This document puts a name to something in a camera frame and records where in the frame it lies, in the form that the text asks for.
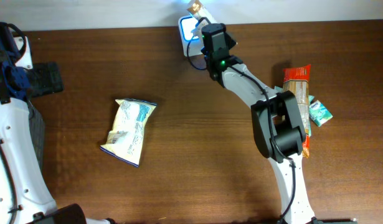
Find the white barcode scanner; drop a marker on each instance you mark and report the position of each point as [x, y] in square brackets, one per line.
[192, 45]

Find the grey plastic mesh basket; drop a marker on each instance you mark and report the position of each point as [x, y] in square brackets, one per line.
[37, 131]

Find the small teal tissue pack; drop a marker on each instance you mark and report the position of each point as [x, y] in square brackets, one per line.
[319, 114]

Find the white blue printed bag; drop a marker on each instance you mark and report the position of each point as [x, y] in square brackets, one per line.
[125, 139]

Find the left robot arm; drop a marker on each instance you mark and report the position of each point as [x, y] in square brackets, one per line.
[24, 196]

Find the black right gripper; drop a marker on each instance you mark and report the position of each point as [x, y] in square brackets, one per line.
[202, 23]

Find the white tube with beige cap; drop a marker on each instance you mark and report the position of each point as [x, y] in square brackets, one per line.
[198, 11]

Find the mint green wet wipes pack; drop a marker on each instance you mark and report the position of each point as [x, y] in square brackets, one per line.
[311, 98]

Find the red spaghetti packet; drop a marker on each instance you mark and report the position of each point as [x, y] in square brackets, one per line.
[296, 80]

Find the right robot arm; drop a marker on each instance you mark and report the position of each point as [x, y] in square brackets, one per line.
[278, 129]

